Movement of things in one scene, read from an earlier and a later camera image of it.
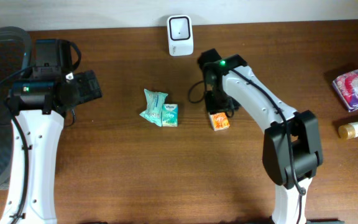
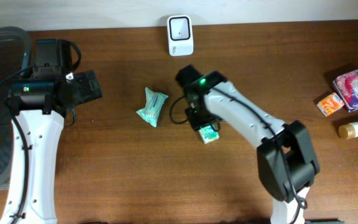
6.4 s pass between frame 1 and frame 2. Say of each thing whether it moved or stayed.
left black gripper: stayed
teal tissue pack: moved
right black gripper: moved
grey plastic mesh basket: stayed
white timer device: stayed
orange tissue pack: moved
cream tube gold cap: stayed
